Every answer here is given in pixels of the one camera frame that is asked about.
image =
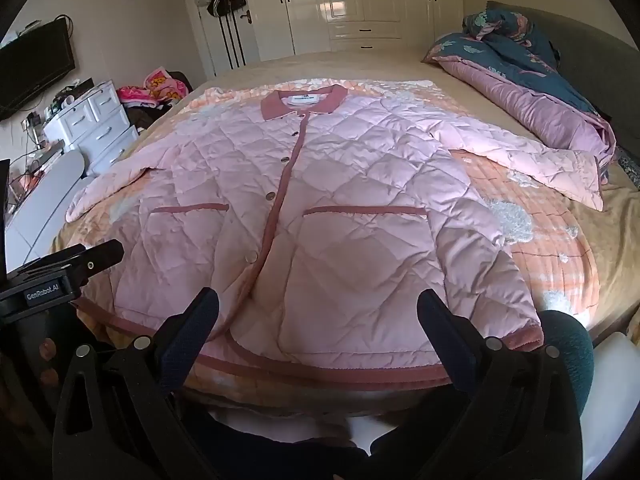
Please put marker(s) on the person's left hand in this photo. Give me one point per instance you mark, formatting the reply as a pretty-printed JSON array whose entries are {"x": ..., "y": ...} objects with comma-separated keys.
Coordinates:
[{"x": 47, "y": 349}]

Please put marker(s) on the blue and pink floral quilt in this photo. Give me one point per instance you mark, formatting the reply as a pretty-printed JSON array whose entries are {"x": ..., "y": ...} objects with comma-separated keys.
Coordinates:
[{"x": 500, "y": 55}]

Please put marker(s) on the white door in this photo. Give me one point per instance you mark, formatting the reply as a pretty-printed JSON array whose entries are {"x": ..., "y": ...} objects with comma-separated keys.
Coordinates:
[{"x": 220, "y": 45}]

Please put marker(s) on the pink quilted jacket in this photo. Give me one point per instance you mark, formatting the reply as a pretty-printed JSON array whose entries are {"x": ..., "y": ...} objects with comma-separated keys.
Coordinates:
[{"x": 350, "y": 200}]

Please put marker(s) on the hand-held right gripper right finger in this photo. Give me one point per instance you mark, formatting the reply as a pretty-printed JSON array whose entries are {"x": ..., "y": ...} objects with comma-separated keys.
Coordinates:
[{"x": 446, "y": 341}]

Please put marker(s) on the clutter on drawer chest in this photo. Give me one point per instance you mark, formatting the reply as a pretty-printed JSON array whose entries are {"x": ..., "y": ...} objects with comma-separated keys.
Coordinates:
[{"x": 70, "y": 94}]

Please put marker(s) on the white drawer chest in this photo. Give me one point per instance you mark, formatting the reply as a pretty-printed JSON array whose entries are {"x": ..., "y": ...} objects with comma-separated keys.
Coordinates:
[{"x": 95, "y": 120}]

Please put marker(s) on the orange printed blanket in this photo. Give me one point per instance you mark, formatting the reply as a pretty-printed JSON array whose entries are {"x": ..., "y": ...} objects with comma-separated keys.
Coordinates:
[{"x": 540, "y": 240}]

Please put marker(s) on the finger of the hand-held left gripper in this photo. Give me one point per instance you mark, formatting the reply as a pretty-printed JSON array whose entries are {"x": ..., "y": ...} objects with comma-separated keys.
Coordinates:
[{"x": 100, "y": 255}]

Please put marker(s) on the grey headboard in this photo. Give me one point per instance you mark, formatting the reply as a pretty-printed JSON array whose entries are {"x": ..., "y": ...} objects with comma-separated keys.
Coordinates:
[{"x": 590, "y": 45}]

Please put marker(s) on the black television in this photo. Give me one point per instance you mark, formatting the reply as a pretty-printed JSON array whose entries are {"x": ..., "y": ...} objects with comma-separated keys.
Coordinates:
[{"x": 35, "y": 67}]

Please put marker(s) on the person's dark trousers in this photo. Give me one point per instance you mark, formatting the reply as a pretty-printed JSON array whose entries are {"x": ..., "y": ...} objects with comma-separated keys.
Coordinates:
[{"x": 280, "y": 452}]

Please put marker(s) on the bed with tan sheet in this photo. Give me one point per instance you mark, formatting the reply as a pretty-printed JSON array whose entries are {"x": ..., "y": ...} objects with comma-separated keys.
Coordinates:
[{"x": 350, "y": 65}]

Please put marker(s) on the white bedside object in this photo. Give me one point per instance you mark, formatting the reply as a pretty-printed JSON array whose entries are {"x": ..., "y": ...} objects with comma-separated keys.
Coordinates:
[{"x": 617, "y": 375}]

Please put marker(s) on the white curved board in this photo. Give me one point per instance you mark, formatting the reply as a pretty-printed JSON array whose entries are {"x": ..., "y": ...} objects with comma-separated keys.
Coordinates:
[{"x": 40, "y": 200}]

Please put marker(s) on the pink floral towel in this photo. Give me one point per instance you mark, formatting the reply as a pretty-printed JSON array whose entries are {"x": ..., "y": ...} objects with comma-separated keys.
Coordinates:
[{"x": 160, "y": 85}]

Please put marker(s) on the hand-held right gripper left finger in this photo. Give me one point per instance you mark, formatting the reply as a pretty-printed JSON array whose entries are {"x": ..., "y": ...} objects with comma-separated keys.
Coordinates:
[{"x": 190, "y": 331}]

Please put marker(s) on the dark teal cloth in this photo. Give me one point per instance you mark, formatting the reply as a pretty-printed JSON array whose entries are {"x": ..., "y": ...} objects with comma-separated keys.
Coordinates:
[{"x": 570, "y": 360}]

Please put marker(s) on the white glossy wardrobe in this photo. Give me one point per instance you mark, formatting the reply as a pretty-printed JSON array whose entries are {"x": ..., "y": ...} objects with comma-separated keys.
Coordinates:
[{"x": 310, "y": 0}]

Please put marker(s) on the dark chair with clothes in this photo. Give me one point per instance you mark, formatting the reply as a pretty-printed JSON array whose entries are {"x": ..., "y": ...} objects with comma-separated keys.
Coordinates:
[{"x": 145, "y": 117}]

